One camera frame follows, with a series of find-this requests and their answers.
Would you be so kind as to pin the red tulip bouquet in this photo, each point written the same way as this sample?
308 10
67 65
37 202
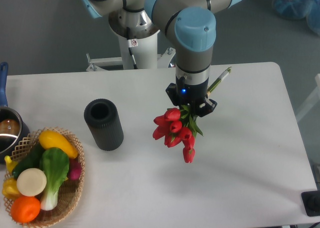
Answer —
179 124

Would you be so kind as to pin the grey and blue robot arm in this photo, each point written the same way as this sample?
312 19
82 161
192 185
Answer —
190 26

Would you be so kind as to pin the small yellow banana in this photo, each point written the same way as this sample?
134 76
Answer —
10 164

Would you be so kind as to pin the cream round bun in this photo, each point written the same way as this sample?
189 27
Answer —
31 182

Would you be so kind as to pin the woven wicker basket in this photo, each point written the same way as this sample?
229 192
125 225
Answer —
70 191

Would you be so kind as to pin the blue plush object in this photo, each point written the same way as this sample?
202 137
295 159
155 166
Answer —
299 10

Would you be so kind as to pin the dark ribbed cylindrical vase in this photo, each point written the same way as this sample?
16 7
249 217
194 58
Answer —
102 119

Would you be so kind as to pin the green bok choy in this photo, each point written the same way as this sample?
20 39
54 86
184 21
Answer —
55 165

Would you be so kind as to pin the dark green cucumber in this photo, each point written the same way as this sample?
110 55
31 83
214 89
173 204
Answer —
31 160

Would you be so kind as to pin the purple radish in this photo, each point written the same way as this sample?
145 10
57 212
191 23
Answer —
75 170

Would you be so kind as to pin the yellow squash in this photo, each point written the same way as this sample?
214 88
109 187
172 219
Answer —
51 139

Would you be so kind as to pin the orange fruit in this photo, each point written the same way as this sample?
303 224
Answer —
25 209

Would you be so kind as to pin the dark blue saucepan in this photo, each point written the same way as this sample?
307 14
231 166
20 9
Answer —
12 127

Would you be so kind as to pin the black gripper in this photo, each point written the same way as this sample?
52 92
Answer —
181 93

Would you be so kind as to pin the black device at table edge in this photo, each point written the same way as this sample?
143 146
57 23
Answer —
311 202

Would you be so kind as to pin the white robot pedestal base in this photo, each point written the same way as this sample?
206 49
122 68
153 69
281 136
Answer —
138 43

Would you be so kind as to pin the yellow bell pepper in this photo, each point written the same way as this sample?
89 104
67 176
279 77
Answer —
10 189

